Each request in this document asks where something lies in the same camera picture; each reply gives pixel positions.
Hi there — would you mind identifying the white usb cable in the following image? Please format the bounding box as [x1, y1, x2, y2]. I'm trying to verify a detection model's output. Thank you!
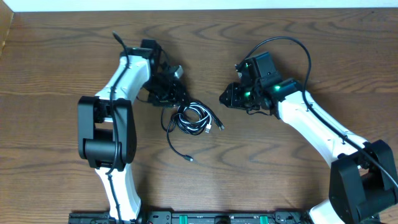
[177, 104, 213, 134]

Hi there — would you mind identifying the short black usb cable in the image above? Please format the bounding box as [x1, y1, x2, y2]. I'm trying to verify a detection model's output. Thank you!
[172, 101, 225, 136]

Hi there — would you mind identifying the long black usb cable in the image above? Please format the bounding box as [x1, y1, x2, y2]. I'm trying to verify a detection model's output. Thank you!
[160, 105, 194, 162]

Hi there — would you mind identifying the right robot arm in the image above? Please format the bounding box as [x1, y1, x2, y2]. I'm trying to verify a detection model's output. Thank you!
[219, 52, 397, 223]

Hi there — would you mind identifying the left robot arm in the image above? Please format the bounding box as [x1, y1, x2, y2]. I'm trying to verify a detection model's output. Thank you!
[78, 39, 189, 223]

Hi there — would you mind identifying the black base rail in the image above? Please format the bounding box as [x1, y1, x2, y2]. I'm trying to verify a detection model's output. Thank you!
[67, 211, 314, 224]

